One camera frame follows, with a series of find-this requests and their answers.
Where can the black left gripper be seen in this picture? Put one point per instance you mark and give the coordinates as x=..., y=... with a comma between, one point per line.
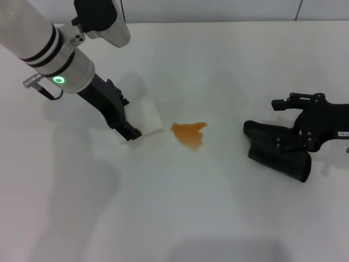
x=101, y=101

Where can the brown water stain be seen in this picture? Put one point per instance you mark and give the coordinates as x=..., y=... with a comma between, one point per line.
x=191, y=135

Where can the dark blue rag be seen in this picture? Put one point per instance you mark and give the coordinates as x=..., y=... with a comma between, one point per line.
x=267, y=147

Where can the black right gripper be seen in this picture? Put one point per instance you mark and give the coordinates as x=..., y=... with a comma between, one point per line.
x=327, y=120

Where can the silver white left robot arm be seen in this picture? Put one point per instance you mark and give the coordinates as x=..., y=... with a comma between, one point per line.
x=41, y=43

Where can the white paper cup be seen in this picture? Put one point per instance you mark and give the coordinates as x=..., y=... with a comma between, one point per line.
x=150, y=117

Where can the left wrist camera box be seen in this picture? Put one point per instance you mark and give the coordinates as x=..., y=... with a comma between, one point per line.
x=103, y=19

